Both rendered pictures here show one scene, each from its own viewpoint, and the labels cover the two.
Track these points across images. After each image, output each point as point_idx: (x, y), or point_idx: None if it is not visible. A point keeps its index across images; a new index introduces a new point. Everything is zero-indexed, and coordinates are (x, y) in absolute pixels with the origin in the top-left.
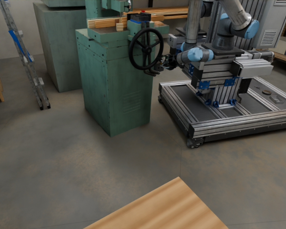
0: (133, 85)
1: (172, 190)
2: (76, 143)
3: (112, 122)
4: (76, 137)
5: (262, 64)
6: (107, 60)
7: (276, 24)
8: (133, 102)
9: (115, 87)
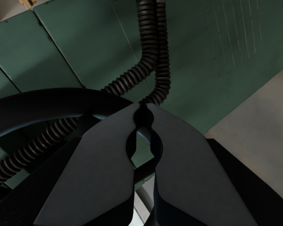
0: (191, 56)
1: None
2: (278, 110)
3: (274, 68)
4: (262, 101)
5: None
6: (142, 182)
7: None
8: (238, 24)
9: (202, 117)
